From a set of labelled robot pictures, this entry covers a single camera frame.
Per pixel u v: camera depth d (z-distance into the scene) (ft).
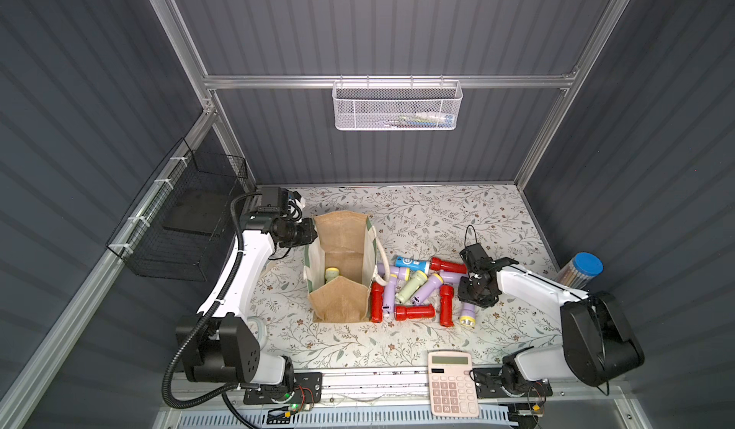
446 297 2.84
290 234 2.23
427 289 2.92
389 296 2.85
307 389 2.37
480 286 2.16
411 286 2.92
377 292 2.89
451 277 3.00
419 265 3.06
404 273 2.98
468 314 2.71
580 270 2.45
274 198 2.07
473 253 2.41
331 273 2.98
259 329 2.65
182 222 2.36
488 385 2.41
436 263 3.08
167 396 1.21
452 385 2.37
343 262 3.17
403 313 2.72
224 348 1.35
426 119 3.01
